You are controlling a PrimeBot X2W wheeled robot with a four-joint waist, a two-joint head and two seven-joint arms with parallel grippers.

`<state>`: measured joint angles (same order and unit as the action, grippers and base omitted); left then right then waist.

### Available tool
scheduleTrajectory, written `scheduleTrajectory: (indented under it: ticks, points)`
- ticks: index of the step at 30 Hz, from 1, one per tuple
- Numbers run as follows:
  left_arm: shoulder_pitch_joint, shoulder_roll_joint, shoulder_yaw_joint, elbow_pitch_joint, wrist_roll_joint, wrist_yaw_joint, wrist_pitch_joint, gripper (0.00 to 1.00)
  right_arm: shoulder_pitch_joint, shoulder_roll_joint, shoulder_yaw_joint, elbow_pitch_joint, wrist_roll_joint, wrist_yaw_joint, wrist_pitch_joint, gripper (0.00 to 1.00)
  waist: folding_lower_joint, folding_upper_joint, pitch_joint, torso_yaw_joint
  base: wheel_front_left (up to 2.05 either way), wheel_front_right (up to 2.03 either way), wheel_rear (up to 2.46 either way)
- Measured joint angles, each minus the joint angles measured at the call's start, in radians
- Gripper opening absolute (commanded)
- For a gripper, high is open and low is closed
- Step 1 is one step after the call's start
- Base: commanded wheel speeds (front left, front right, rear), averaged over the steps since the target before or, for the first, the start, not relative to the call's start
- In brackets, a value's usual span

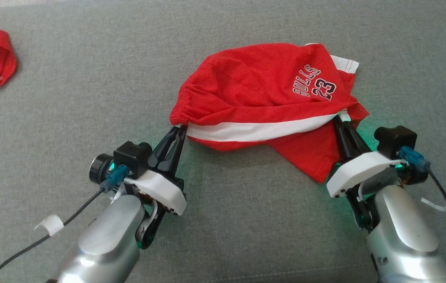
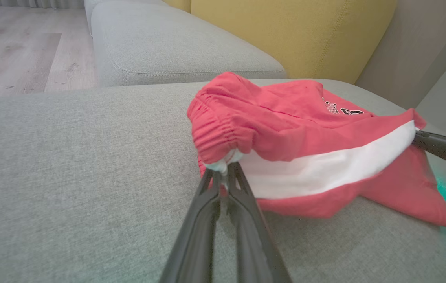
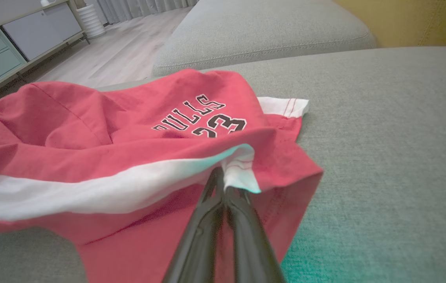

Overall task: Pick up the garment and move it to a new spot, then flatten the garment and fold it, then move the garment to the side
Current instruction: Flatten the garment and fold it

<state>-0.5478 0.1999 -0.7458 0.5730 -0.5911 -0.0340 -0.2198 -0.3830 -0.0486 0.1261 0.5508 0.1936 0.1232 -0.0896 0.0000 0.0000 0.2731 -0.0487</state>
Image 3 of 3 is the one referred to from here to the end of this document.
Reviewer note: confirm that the grey pleated curtain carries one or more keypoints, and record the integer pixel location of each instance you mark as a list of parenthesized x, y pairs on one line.
[(144, 7)]

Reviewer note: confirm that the large grey sofa chaise cushion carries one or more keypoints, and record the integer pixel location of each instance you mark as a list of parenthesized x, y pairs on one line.
[(384, 137)]

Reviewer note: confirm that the grey sofa seat cushion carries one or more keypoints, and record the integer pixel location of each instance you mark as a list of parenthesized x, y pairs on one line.
[(262, 31)]

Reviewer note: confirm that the white ribbed floor vase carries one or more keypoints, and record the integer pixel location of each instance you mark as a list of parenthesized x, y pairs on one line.
[(91, 21)]

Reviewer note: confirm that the pale green grey TV cabinet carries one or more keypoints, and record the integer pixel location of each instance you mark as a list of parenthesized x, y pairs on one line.
[(30, 35)]

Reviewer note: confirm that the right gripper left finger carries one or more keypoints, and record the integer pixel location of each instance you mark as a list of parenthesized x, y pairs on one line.
[(199, 243)]

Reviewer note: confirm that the large yellow sofa back cushion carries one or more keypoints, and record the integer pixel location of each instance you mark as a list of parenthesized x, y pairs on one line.
[(411, 19)]

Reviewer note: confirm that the red Bulls basketball garment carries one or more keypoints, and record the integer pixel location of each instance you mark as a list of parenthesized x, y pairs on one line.
[(69, 133)]

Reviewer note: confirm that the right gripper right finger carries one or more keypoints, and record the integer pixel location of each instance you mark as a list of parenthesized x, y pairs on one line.
[(252, 251)]

